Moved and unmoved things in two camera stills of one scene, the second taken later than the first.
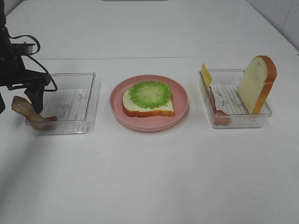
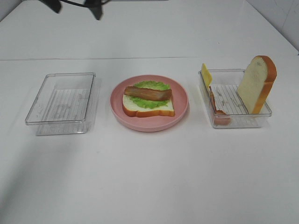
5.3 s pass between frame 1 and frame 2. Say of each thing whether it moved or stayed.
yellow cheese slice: stayed
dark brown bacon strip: moved
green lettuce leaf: stayed
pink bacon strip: stayed
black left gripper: moved
